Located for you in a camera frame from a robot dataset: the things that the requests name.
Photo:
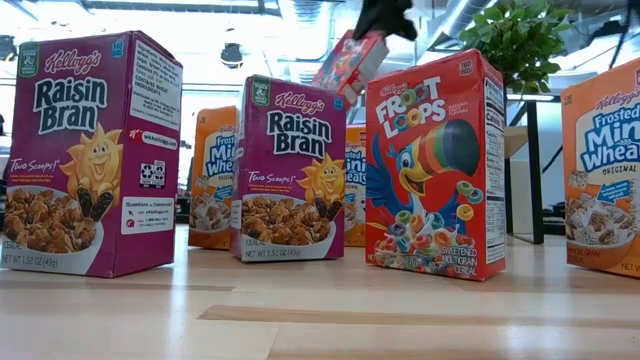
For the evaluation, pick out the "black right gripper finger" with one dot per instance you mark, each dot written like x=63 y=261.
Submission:
x=399 y=17
x=372 y=17

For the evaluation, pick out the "Froot Loops cereal box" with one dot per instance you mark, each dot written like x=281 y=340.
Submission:
x=350 y=70
x=430 y=200

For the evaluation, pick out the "Frosted Mini-Wheats cereal box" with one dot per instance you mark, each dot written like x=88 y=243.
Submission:
x=605 y=200
x=212 y=165
x=355 y=200

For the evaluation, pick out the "Raisin Bran cereal box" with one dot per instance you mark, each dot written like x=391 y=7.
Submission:
x=290 y=200
x=75 y=150

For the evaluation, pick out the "wooden shelf with black legs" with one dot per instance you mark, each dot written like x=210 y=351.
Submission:
x=535 y=175

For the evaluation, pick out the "green leafy potted plant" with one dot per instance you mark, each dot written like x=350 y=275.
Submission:
x=520 y=45

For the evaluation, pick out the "white round bin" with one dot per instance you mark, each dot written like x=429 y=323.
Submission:
x=519 y=200

